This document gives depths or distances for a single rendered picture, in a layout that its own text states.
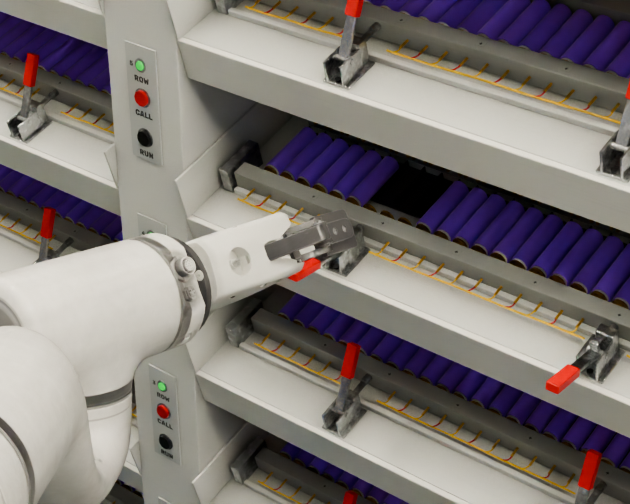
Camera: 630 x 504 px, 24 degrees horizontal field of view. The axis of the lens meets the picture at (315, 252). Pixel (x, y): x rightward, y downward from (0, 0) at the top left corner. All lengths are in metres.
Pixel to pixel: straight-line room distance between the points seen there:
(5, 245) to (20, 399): 1.02
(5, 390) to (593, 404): 0.61
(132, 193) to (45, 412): 0.73
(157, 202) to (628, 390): 0.52
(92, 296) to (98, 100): 0.66
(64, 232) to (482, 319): 0.62
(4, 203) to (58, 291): 0.87
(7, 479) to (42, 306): 0.23
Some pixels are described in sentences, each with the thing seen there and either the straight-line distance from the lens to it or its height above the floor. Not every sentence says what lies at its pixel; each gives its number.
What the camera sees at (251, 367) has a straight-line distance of 1.54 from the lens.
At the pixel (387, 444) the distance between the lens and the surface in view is 1.45.
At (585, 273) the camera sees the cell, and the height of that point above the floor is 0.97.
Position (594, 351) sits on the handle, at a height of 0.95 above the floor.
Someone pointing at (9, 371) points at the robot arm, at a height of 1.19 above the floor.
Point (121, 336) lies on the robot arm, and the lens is 0.97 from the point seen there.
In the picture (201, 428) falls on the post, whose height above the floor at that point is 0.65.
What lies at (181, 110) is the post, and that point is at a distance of 1.40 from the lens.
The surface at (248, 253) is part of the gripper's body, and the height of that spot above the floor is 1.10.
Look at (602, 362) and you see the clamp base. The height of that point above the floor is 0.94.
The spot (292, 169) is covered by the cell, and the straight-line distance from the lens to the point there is 1.44.
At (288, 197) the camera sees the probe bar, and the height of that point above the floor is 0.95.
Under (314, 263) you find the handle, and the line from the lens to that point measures 1.31.
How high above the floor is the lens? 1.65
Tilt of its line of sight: 31 degrees down
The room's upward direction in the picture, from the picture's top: straight up
